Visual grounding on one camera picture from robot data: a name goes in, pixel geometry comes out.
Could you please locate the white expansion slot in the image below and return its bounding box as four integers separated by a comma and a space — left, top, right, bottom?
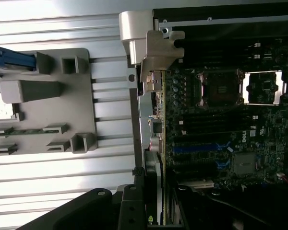
179, 178, 214, 190

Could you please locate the aluminium slat table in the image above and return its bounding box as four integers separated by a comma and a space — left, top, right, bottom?
0, 0, 144, 230

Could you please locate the grey chipset heat sink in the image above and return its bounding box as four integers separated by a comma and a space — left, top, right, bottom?
234, 153, 258, 178

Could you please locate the blue expansion slot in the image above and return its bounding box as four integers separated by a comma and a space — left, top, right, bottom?
172, 141, 231, 154

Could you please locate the green motherboard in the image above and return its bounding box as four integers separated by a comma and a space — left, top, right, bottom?
164, 64, 288, 192

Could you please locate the green RAM stick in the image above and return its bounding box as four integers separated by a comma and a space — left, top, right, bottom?
0, 128, 63, 138

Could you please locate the grey parts rack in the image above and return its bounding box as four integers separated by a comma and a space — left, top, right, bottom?
0, 47, 98, 157

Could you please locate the black open PC case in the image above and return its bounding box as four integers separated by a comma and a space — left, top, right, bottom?
127, 8, 288, 230

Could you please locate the CPU socket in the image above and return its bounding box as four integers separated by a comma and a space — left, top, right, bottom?
194, 68, 245, 108

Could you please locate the metal socket cover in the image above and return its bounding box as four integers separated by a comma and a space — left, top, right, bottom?
242, 70, 288, 106

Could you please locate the CPU chip with silver lid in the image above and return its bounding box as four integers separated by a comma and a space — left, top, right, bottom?
0, 93, 15, 120

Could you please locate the hard disk in blue carrier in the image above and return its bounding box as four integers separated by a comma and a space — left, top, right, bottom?
0, 46, 36, 72

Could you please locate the pale grey case handle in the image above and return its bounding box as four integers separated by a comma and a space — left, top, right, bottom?
119, 11, 156, 66

